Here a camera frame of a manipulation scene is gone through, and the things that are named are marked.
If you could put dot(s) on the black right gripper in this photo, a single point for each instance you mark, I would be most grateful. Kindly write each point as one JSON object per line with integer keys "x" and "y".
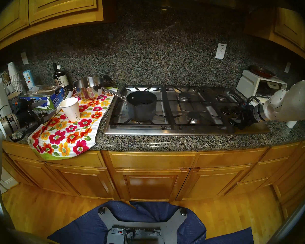
{"x": 247, "y": 115}

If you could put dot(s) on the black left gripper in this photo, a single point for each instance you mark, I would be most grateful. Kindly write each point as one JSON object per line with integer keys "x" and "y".
{"x": 27, "y": 116}

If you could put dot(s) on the black stove knob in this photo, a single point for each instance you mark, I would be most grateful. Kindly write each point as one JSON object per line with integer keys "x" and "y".
{"x": 225, "y": 110}
{"x": 234, "y": 109}
{"x": 233, "y": 120}

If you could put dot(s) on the large white paper cup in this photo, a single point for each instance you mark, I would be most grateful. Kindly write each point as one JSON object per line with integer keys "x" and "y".
{"x": 71, "y": 108}

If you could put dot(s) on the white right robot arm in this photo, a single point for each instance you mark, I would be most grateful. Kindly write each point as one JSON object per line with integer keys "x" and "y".
{"x": 289, "y": 103}

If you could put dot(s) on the blue patterned paper cup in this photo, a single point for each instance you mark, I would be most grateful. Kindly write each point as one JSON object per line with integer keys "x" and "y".
{"x": 28, "y": 79}

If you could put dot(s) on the white cup with wooden utensils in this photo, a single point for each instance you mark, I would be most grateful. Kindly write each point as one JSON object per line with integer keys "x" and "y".
{"x": 8, "y": 87}

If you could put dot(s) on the stainless steel stock pot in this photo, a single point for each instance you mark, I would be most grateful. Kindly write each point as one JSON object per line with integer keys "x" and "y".
{"x": 88, "y": 89}

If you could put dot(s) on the small white paper cup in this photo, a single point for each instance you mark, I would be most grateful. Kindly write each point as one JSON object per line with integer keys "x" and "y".
{"x": 291, "y": 124}

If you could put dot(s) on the blue foodservice foil box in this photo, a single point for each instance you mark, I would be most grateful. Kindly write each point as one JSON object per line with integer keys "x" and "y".
{"x": 53, "y": 98}

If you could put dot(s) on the dark patterned bowl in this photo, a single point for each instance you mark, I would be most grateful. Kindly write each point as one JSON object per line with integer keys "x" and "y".
{"x": 13, "y": 96}

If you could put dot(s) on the dark bottle with white label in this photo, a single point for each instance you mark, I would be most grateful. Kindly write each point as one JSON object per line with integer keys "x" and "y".
{"x": 62, "y": 78}

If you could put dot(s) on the slim dark glass bottle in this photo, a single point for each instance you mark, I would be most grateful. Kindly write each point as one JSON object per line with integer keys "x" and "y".
{"x": 54, "y": 73}

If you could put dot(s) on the floral kitchen towel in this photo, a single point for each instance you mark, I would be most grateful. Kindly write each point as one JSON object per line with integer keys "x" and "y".
{"x": 73, "y": 134}

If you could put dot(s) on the stack of white paper cups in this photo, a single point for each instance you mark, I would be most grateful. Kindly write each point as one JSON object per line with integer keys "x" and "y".
{"x": 15, "y": 77}

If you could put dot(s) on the stainless steel gas cooktop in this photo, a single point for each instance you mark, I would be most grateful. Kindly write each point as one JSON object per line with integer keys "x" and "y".
{"x": 183, "y": 130}

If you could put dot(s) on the wooden upper cabinet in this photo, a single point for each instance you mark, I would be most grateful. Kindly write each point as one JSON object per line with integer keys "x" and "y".
{"x": 289, "y": 27}
{"x": 61, "y": 4}

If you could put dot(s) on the wooden lower cabinet run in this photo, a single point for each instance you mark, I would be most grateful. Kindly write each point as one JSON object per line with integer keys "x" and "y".
{"x": 150, "y": 180}

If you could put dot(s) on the blue moving blanket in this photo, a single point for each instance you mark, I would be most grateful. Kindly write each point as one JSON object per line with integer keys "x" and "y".
{"x": 91, "y": 228}

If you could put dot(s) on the grey power strip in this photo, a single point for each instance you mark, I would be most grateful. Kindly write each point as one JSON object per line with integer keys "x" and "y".
{"x": 142, "y": 231}

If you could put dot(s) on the white wall switch plate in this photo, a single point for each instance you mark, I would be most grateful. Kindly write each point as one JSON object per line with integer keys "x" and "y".
{"x": 287, "y": 66}
{"x": 24, "y": 58}

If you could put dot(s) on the white wall power outlet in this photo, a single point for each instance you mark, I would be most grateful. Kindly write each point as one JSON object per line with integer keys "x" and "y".
{"x": 220, "y": 51}

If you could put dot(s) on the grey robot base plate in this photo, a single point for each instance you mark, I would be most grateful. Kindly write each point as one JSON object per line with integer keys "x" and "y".
{"x": 142, "y": 222}

